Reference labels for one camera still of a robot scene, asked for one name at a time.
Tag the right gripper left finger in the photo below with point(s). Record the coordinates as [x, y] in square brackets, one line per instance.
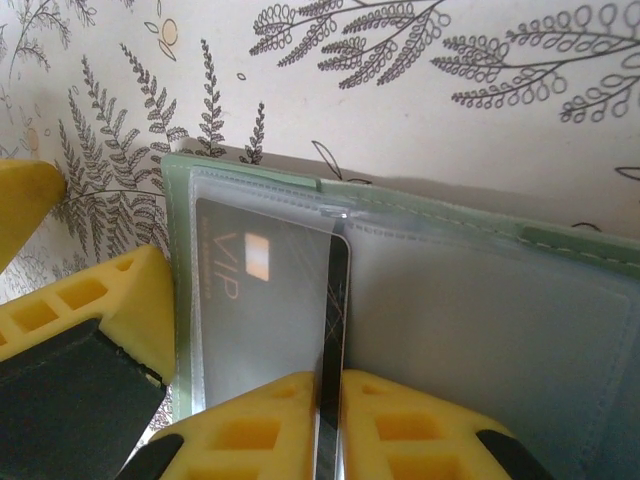
[240, 440]

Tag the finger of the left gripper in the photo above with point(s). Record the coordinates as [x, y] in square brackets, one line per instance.
[25, 200]
[75, 300]

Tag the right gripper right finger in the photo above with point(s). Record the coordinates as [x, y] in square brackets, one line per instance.
[400, 450]

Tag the green card holder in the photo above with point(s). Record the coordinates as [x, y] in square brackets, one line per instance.
[475, 350]

